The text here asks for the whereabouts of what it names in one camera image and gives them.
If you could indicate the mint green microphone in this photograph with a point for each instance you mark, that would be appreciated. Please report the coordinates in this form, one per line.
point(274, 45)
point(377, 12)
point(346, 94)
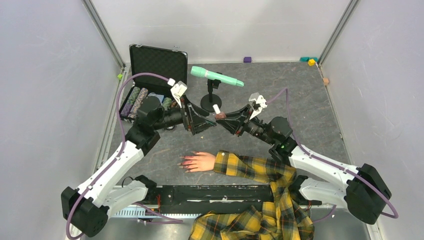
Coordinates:
point(201, 72)

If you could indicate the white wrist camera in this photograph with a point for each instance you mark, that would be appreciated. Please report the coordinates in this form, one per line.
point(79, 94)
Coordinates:
point(177, 90)
point(258, 103)

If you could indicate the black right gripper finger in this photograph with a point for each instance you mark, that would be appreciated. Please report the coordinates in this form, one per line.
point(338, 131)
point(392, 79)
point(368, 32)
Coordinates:
point(241, 113)
point(235, 127)

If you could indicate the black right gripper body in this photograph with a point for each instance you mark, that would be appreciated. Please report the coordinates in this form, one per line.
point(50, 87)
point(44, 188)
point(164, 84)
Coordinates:
point(252, 121)

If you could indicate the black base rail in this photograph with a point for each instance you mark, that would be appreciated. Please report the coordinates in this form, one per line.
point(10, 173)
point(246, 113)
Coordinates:
point(203, 199)

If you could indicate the mannequin hand with stained nails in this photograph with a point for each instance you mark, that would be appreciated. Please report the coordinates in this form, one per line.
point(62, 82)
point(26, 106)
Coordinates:
point(197, 162)

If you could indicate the pink nail polish bottle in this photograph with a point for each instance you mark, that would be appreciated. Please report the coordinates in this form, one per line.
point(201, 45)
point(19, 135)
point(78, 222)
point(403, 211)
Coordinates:
point(220, 116)

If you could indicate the purple cube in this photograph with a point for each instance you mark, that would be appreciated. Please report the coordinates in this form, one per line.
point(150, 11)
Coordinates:
point(247, 59)

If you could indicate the yellow cube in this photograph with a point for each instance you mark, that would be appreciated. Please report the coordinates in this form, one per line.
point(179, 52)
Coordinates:
point(311, 62)

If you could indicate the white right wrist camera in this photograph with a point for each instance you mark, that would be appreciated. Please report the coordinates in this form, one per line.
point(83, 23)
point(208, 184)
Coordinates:
point(258, 103)

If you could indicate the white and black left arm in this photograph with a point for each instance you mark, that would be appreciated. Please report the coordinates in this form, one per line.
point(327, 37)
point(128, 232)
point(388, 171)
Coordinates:
point(89, 206)

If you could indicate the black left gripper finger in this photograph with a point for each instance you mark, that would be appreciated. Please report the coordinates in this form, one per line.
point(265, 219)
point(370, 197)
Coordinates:
point(197, 110)
point(204, 125)

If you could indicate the black poker chip case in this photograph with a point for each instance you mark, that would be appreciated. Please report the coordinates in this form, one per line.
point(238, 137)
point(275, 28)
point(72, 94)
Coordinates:
point(168, 63)

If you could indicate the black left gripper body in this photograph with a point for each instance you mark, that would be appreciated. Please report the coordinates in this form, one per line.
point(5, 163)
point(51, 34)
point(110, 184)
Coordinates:
point(188, 117)

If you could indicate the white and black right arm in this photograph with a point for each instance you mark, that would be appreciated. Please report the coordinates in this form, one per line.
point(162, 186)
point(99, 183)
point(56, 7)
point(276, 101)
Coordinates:
point(359, 189)

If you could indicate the white nail polish cap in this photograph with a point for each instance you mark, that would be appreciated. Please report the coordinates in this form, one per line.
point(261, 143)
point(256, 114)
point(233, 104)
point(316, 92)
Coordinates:
point(216, 109)

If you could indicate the teal block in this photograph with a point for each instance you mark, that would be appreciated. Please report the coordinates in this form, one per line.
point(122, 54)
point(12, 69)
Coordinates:
point(307, 59)

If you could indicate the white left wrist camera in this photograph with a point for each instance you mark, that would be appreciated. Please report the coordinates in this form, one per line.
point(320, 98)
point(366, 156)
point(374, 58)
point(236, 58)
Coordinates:
point(177, 90)

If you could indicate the black microphone stand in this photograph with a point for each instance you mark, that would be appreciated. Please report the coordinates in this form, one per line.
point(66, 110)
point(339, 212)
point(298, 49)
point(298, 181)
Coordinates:
point(209, 100)

